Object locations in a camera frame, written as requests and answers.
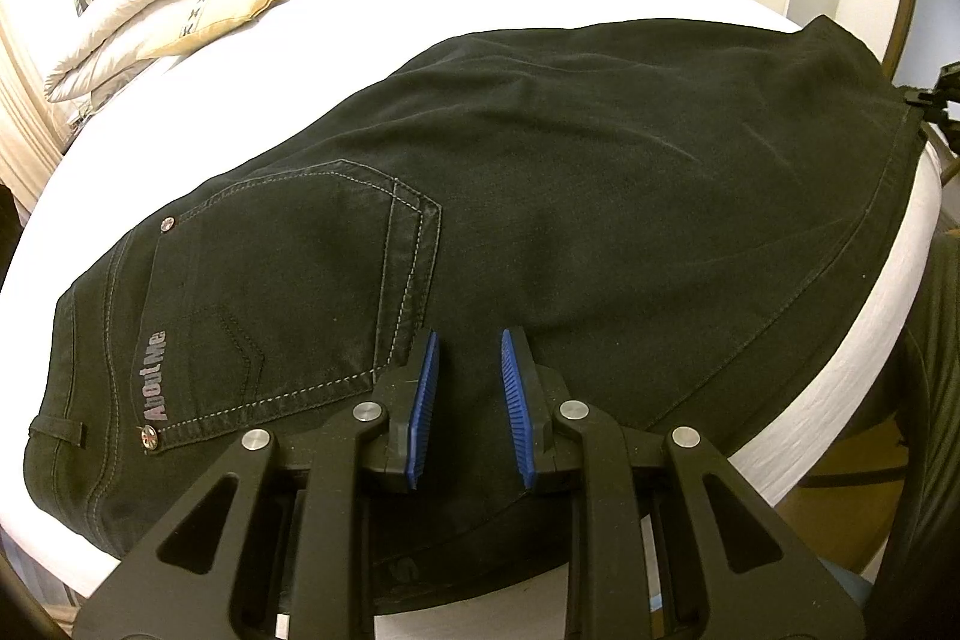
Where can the beige curtain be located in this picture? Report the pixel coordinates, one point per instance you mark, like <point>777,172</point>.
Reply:
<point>22,108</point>

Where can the black denim pants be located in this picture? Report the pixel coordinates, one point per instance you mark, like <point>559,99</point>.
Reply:
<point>600,220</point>

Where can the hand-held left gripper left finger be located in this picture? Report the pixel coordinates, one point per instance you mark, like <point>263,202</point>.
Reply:
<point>421,400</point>

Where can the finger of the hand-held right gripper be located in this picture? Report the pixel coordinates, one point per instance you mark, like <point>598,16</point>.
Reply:
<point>930,89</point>

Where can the cream and yellow pillow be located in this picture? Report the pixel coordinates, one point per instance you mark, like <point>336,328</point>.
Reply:
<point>187,18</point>

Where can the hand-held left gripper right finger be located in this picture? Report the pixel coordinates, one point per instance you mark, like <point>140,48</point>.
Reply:
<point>517,400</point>

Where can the person's dark clothing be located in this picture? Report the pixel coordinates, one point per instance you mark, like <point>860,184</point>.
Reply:
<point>934,422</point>

